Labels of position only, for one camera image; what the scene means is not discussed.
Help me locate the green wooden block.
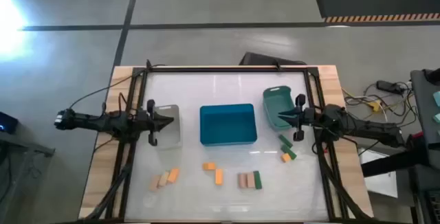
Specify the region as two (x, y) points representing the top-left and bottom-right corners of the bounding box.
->
(278, 134), (294, 149)
(253, 170), (263, 190)
(280, 144), (298, 161)

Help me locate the black desk brace beam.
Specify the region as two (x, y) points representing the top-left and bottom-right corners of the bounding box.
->
(360, 147), (430, 179)

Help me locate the teal plastic bin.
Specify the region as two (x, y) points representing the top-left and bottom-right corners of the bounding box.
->
(263, 85), (297, 131)

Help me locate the black power adapter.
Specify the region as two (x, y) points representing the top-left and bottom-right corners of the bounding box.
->
(375, 80), (403, 94)

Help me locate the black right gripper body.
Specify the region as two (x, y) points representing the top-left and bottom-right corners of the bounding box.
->
(293, 93), (316, 142)

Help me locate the black aluminium table frame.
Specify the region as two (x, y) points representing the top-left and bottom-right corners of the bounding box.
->
(84, 65), (371, 222)

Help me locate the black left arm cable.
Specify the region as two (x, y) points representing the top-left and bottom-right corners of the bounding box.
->
(68, 64), (166, 111)

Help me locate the blue plastic bin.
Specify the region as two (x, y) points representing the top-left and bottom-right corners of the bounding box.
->
(199, 103), (259, 147)

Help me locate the tangle of floor cables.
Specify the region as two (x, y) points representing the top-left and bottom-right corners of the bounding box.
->
(342, 81), (419, 128)

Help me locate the clear plastic bin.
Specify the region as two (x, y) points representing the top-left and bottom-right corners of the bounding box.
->
(153, 104), (182, 148)

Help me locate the black hazard-striped floor mat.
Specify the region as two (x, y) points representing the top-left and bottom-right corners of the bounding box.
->
(313, 0), (440, 24)

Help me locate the white paper sheet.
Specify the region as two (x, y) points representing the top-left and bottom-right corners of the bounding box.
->
(357, 147), (399, 199)

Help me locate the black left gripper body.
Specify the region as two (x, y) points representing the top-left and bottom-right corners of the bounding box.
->
(137, 99), (160, 146)

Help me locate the black device with blue light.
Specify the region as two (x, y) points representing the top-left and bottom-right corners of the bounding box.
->
(0, 111), (19, 135)

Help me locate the black box case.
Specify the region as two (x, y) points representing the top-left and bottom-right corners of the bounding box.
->
(239, 52), (307, 67)

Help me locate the dark desk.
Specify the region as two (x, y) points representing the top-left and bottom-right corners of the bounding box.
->
(410, 68), (440, 170)

